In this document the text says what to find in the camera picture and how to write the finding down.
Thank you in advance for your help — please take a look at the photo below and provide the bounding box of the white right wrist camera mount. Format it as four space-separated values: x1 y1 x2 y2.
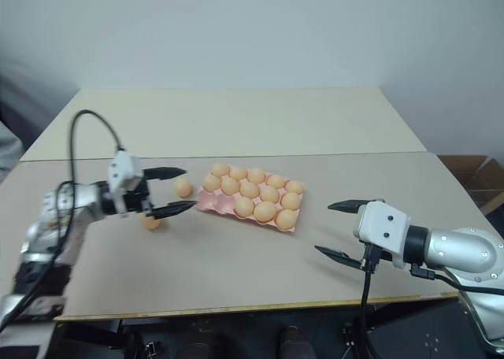
352 200 413 270

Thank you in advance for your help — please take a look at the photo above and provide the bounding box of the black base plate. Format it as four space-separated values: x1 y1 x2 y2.
372 298 487 359

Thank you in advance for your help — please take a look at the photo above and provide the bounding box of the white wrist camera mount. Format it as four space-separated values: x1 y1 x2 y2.
352 200 413 270
107 149 143 218

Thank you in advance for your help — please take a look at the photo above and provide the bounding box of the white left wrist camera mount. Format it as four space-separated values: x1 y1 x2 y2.
107 149 143 218

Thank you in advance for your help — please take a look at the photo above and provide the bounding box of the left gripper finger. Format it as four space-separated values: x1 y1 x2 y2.
143 167 187 181
148 200 198 220

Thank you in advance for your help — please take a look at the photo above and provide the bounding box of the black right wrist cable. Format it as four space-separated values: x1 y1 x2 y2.
353 268 381 359

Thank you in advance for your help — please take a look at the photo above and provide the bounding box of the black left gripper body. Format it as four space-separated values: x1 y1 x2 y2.
124 176 155 215

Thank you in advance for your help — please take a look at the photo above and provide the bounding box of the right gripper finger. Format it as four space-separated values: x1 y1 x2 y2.
327 197 386 215
314 245 363 269

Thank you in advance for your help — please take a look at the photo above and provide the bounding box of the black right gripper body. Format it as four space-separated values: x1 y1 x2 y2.
359 242 395 272

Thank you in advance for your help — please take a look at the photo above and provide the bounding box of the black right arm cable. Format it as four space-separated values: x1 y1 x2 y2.
409 264 504 297

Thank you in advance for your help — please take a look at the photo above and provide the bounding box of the dark rounded shape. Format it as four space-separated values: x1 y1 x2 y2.
277 324 315 359

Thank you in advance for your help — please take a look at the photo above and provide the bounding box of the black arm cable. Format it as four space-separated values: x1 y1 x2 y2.
409 264 504 297
0 109 128 332

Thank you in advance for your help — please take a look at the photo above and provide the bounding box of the pink egg tray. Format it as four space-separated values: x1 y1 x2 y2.
195 163 306 234

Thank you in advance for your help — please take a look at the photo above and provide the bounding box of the brown cardboard box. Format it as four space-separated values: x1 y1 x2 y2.
438 154 504 217

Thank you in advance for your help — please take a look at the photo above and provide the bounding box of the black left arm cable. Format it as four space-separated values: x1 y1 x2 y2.
0 109 128 332

